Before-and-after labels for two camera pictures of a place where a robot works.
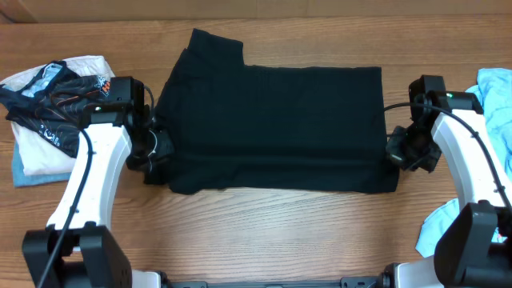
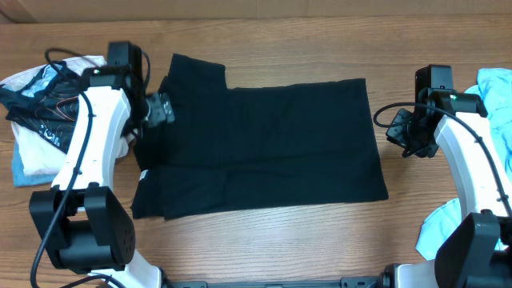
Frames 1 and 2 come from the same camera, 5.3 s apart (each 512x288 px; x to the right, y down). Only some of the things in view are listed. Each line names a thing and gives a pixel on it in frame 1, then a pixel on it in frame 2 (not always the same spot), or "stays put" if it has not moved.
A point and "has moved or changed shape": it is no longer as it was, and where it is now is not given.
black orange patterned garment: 52,103 stays put
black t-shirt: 235,126 has moved or changed shape
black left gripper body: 151,150 to 161,111
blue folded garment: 22,180 stays put
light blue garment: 494,92 stays put
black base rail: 385,282 stays put
